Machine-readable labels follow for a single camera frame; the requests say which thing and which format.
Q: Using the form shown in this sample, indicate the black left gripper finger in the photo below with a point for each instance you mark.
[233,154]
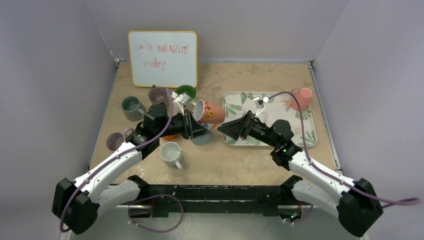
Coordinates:
[190,124]
[199,133]

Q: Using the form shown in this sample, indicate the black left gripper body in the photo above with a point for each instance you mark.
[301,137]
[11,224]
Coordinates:
[179,126]

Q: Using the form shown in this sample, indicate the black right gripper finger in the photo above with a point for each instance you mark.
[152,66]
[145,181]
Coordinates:
[246,122]
[233,129]

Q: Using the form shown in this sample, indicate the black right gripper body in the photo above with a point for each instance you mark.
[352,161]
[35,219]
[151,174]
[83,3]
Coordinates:
[247,123]

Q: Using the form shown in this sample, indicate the light blue mug back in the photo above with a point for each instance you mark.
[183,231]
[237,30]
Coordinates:
[205,139]

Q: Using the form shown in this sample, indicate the light blue mug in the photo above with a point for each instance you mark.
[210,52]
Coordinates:
[205,139]
[171,155]

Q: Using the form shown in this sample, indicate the pink mug front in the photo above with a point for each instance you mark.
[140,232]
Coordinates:
[209,113]

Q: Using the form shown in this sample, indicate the pink mug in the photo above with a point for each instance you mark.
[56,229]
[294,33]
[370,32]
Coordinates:
[209,113]
[303,96]

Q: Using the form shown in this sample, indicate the bright orange mug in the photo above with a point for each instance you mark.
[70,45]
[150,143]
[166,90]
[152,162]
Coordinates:
[170,137]

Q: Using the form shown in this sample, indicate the grey-green ceramic mug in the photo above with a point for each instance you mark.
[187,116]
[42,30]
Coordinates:
[133,109]

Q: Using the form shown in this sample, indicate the purple mug black handle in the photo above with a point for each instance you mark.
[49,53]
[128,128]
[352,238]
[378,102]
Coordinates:
[159,95]

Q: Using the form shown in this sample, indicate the light blue mug front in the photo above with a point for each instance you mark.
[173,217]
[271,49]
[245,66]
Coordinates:
[171,155]

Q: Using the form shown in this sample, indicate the cream illustrated mug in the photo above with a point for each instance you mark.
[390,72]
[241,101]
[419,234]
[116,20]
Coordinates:
[191,92]

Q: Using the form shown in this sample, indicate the pink mug back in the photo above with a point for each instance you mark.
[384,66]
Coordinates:
[303,96]

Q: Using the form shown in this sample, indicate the lilac ribbed mug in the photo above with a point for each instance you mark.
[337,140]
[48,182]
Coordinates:
[115,139]

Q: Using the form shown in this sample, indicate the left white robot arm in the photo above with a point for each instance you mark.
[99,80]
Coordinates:
[76,202]

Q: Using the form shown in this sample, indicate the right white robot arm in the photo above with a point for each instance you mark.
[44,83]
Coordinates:
[352,202]

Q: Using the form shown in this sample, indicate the leaf-patterned serving tray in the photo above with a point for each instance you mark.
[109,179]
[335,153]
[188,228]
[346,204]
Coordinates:
[237,103]

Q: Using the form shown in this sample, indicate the white dry-erase board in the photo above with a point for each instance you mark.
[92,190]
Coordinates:
[167,59]

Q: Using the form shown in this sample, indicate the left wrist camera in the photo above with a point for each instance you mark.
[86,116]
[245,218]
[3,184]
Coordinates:
[180,101]

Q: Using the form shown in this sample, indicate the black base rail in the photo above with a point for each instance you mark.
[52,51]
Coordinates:
[217,199]

